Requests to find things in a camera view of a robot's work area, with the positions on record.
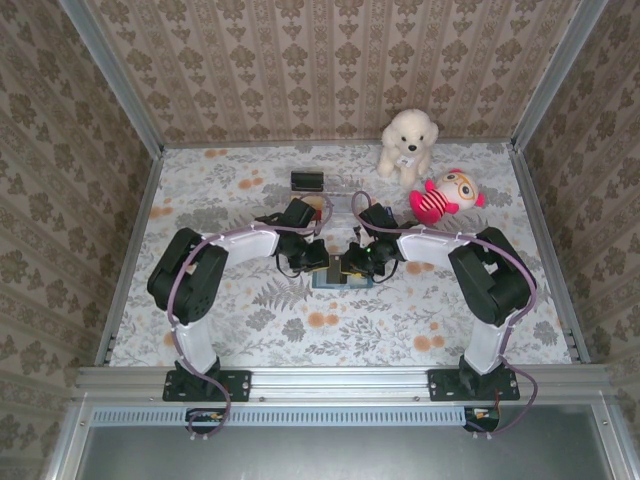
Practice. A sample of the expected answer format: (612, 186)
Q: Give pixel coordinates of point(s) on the black card stand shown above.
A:
(307, 180)

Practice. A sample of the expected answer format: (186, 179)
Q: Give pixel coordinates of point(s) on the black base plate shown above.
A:
(240, 385)
(440, 385)

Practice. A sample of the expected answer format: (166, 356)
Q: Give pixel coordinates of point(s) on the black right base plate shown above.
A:
(440, 385)

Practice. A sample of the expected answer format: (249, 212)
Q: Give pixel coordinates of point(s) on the aluminium front rail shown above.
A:
(340, 382)

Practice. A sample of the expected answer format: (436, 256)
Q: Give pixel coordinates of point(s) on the floral tablecloth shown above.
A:
(350, 330)

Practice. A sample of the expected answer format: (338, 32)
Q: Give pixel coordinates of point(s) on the pink plush doll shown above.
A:
(457, 187)

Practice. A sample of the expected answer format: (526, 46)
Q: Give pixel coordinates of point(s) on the black controller board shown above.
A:
(482, 419)
(205, 420)

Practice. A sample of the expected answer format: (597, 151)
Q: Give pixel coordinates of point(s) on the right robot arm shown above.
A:
(430, 247)

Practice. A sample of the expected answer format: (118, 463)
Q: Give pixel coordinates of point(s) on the aluminium side rail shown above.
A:
(131, 250)
(547, 250)

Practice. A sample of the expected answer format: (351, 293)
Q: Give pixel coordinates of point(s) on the white plush dog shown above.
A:
(407, 132)

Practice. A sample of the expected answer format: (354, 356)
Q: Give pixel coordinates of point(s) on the aluminium corner post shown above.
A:
(116, 75)
(555, 75)

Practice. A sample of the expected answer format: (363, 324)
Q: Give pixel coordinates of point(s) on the grey metal panel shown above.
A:
(340, 455)

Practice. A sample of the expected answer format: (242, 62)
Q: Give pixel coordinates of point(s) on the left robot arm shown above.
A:
(240, 245)

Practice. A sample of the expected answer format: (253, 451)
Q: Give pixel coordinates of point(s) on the clear acrylic box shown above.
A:
(342, 210)

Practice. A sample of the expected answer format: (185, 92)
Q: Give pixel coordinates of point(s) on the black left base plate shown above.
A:
(240, 385)

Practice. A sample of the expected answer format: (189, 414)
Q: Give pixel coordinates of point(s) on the aluminium back rail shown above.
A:
(275, 143)

